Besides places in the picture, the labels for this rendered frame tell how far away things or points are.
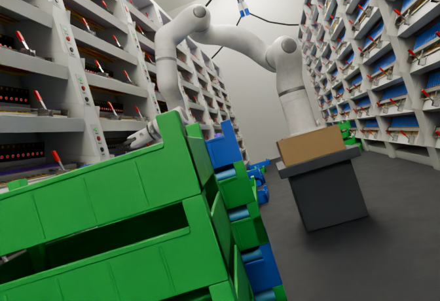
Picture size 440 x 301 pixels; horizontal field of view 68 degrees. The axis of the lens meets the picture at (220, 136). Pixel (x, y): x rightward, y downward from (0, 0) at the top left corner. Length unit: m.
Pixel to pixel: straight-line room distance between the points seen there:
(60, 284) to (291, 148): 1.12
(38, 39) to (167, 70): 0.48
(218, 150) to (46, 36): 0.92
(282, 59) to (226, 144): 0.85
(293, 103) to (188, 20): 0.55
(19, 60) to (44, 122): 0.19
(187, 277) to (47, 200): 0.15
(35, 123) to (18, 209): 0.72
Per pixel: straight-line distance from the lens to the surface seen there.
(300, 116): 1.43
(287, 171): 1.32
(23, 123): 1.03
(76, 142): 1.27
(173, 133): 0.30
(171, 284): 0.32
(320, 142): 1.37
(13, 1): 1.24
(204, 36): 1.52
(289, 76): 1.44
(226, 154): 0.61
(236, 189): 0.62
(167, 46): 1.43
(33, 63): 1.17
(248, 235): 0.63
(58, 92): 1.31
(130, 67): 1.97
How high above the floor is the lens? 0.43
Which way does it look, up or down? 2 degrees up
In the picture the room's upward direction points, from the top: 18 degrees counter-clockwise
